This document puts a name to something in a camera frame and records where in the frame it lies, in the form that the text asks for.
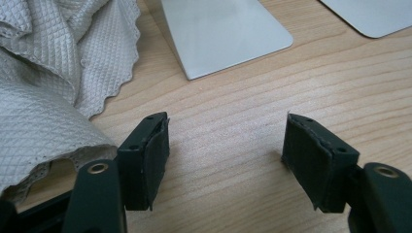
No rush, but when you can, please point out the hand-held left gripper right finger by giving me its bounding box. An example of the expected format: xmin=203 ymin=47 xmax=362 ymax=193
xmin=281 ymin=112 xmax=361 ymax=215

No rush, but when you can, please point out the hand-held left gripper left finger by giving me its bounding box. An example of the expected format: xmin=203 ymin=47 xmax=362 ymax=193
xmin=116 ymin=111 xmax=171 ymax=212

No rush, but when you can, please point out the grey textured cleaning cloth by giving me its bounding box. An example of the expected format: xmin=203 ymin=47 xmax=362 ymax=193
xmin=0 ymin=0 xmax=142 ymax=206

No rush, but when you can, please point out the white expandable metal bookend rack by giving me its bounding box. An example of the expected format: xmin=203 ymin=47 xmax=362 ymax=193
xmin=160 ymin=0 xmax=412 ymax=82

